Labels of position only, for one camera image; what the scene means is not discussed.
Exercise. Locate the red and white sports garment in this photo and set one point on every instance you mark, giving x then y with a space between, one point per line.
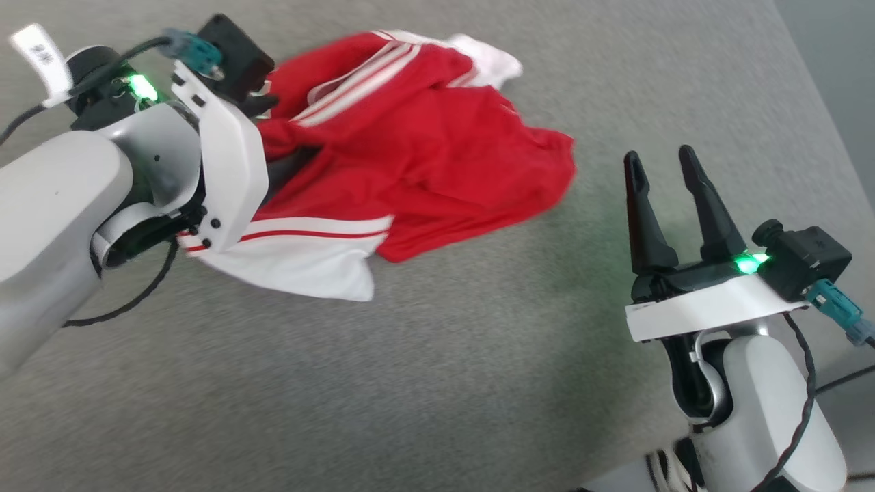
424 171

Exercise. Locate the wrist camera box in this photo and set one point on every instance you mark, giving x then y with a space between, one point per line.
806 260
236 55

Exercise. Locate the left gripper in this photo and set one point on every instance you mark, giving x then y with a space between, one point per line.
232 157

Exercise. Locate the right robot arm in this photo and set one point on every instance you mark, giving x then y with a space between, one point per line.
759 396

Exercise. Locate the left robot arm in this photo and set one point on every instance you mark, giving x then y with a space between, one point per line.
55 205

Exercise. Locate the white label tag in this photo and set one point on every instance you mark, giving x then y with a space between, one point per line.
41 58

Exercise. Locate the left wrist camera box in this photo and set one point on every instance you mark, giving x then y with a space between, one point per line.
236 55

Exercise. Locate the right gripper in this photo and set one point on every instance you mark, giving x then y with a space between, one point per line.
697 304

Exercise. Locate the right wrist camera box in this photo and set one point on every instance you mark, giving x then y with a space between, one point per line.
806 260

